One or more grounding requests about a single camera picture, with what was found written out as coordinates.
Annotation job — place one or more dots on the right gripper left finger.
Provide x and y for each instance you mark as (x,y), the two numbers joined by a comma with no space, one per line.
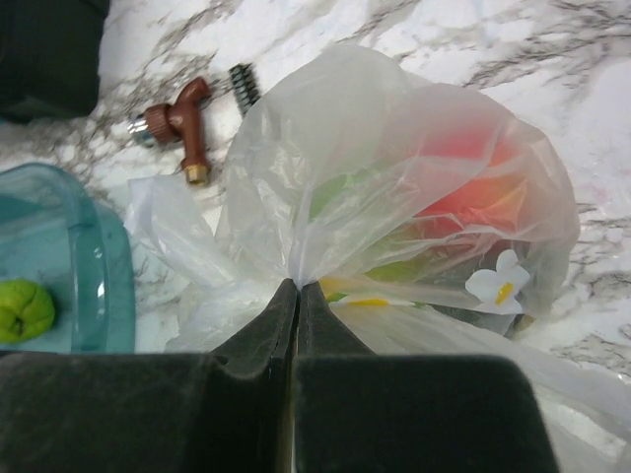
(224,410)

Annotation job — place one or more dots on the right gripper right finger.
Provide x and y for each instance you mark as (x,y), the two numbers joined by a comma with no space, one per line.
(356,411)

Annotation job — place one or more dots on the translucent white plastic bag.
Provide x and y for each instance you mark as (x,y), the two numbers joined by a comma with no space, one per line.
(322,185)

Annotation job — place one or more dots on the white fake flower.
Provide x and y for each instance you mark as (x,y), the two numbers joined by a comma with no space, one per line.
(497,289)

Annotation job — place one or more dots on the green fake fruit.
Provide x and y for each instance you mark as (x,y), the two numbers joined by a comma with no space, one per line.
(27,310)

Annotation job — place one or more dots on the red fake fruit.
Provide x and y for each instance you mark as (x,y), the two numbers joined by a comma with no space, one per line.
(492,191)

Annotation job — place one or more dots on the teal transparent plastic tray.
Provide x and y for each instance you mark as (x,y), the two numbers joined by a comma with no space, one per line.
(53,234)

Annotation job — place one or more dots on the black screwdriver bit holder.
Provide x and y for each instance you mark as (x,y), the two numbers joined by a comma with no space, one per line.
(244,86)

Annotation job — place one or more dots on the black plastic toolbox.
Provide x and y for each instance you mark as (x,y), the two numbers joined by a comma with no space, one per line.
(50,54)

